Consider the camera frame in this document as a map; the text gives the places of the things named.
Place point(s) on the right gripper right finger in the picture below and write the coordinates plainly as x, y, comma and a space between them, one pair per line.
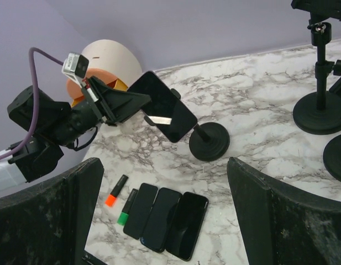
282, 224

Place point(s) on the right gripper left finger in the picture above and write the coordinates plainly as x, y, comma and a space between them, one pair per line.
49, 222

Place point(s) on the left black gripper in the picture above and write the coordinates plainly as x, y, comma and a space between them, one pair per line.
111, 106

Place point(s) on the grey silver phone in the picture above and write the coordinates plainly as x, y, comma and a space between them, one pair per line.
140, 210

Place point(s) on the black phone stand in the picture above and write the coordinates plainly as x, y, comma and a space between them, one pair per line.
318, 113
332, 151
208, 142

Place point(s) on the black phone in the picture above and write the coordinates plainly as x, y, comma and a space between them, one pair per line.
158, 224

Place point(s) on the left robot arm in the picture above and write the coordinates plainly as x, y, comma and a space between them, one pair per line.
60, 125

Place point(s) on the orange drawer box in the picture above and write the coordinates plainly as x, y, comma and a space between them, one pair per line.
109, 61

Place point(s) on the orange highlighter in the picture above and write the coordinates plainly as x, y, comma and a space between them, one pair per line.
116, 191

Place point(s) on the green highlighter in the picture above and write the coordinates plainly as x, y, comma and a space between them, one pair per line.
124, 214

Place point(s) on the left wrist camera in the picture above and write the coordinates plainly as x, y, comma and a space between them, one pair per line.
75, 66

